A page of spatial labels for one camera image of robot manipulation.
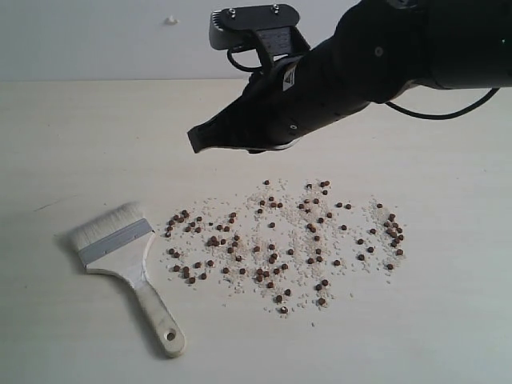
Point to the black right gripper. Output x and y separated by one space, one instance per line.
275 112

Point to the white paint brush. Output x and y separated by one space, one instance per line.
117 244

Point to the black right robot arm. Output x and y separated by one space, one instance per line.
379 50

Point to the beans and rice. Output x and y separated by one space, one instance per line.
289 248

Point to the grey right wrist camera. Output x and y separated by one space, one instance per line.
269 30

